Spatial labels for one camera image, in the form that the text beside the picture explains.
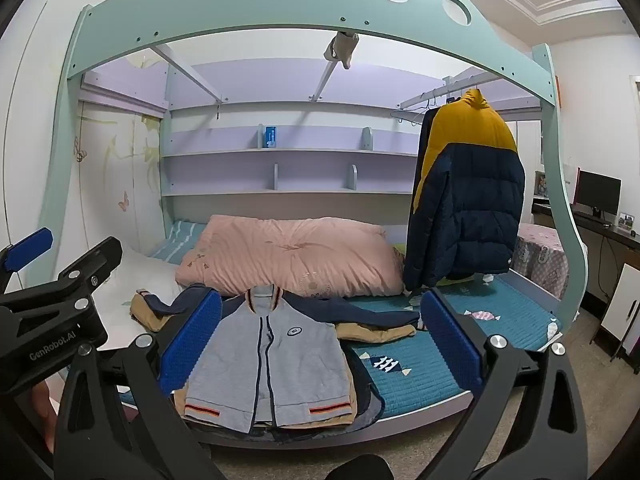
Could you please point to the lilac shelf unit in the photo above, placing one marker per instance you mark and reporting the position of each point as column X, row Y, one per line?
column 300, row 110

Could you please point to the white board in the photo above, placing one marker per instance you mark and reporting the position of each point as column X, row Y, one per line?
column 625, row 305

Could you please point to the teal knit garment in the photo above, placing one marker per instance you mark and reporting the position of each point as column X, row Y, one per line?
column 400, row 380

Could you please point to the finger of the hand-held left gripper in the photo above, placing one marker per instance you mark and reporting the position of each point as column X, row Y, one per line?
column 95, row 260
column 30, row 247

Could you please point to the teal striped pillow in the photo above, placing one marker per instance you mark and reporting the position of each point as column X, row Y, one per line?
column 177, row 242

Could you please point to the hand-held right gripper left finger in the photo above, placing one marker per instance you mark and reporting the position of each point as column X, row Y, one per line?
column 192, row 345

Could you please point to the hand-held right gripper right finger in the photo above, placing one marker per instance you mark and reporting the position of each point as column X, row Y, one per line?
column 452, row 345

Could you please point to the white wardrobe with butterfly decals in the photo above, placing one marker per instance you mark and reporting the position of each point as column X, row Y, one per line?
column 120, row 170

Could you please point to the light blue knit sweater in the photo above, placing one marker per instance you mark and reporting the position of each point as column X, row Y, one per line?
column 290, row 360

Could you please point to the black computer monitor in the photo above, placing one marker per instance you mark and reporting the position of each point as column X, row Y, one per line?
column 597, row 190

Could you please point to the pink patterned bed cover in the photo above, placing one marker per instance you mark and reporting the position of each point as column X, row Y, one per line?
column 542, row 255

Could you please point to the picture frame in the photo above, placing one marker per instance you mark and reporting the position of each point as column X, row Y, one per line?
column 540, row 182

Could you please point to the white clothes rail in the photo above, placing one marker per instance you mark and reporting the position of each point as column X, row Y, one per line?
column 435, row 92

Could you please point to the yellow and navy puffer jacket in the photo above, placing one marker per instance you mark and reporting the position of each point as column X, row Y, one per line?
column 465, row 200

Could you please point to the white blanket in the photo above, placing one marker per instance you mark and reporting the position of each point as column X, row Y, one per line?
column 135, row 275

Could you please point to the small blue box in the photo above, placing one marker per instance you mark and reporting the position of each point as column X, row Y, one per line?
column 270, row 136

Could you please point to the grey hanging cloth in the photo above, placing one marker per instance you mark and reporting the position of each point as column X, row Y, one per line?
column 340, row 47

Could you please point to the tan and navy jacket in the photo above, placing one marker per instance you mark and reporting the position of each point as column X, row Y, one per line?
column 375, row 332

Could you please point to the mint green bunk bed frame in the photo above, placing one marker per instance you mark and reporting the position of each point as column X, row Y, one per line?
column 300, row 10

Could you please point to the dark wooden desk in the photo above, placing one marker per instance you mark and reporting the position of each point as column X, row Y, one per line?
column 615, row 237

